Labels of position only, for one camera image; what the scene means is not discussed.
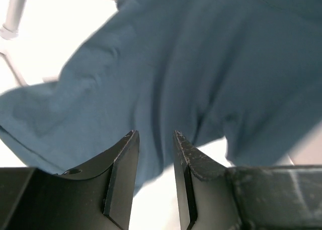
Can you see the dark teal t shirt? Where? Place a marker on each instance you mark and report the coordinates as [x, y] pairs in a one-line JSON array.
[[246, 70]]

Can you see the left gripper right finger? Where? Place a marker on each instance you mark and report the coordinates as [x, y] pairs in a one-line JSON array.
[[212, 196]]

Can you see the white and silver clothes rack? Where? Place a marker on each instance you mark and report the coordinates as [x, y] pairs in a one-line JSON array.
[[9, 31]]

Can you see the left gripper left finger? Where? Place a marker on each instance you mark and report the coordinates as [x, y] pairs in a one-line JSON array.
[[94, 195]]

